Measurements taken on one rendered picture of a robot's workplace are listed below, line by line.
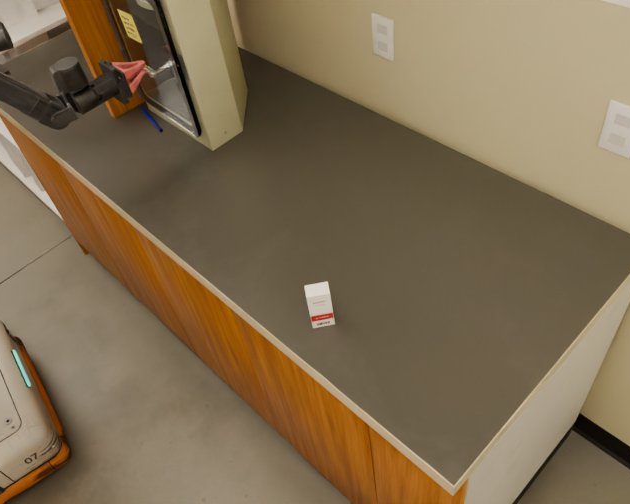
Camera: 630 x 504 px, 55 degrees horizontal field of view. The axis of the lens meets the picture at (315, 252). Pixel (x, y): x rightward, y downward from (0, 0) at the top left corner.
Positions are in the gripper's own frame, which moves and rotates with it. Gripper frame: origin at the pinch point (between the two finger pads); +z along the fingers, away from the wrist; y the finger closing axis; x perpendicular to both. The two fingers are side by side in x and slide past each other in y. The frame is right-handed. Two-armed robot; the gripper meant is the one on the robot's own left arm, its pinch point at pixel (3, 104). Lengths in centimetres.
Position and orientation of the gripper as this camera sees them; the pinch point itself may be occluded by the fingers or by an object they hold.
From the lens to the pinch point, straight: 193.5
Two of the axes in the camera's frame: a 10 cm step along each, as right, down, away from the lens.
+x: -7.0, -4.8, 5.3
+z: 1.2, 6.5, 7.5
